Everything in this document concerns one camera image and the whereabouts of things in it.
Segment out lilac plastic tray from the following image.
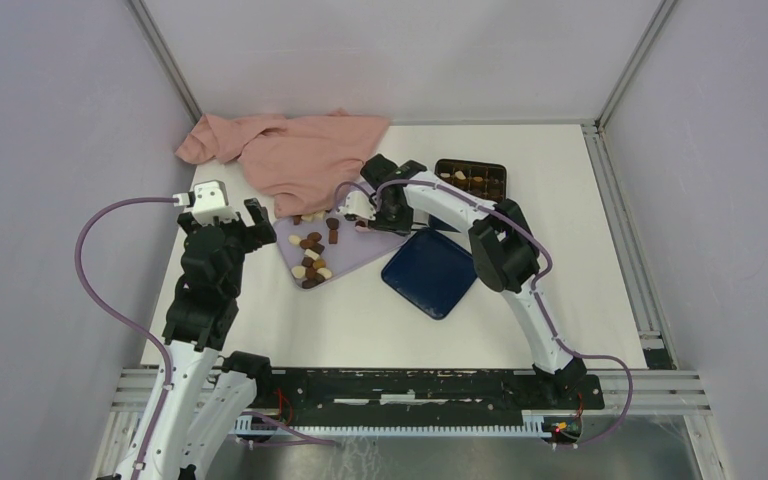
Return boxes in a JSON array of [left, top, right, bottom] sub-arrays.
[[273, 213, 407, 290]]

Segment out dark blue chocolate box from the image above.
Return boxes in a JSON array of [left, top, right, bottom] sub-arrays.
[[434, 158, 507, 203]]

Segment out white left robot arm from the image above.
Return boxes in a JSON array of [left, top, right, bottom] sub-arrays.
[[112, 194, 276, 479]]

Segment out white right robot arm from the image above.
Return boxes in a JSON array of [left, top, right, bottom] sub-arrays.
[[360, 155, 587, 408]]

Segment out white heart chocolate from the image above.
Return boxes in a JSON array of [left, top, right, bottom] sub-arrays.
[[291, 265, 307, 280]]

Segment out dark blue box lid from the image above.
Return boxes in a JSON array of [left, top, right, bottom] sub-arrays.
[[381, 228, 477, 320]]

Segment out pink cloth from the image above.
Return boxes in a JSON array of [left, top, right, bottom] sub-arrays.
[[175, 109, 390, 218]]

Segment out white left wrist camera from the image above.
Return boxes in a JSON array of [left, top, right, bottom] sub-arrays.
[[172, 180, 239, 226]]

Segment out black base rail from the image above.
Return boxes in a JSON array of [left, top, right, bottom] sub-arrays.
[[251, 368, 605, 429]]

